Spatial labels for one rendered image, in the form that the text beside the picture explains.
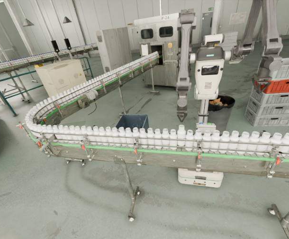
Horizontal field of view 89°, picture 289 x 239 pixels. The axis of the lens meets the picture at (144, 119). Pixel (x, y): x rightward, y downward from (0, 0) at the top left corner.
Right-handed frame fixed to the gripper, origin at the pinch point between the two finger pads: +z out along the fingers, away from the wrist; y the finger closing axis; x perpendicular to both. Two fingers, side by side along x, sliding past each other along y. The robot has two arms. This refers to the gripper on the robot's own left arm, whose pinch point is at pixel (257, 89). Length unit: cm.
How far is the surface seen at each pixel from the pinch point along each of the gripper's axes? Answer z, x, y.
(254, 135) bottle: 24.8, 1.5, -15.9
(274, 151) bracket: 32.4, -9.2, -20.8
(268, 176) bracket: 50, -9, -26
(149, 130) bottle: 23, 70, -16
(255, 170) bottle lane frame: 53, -4, -20
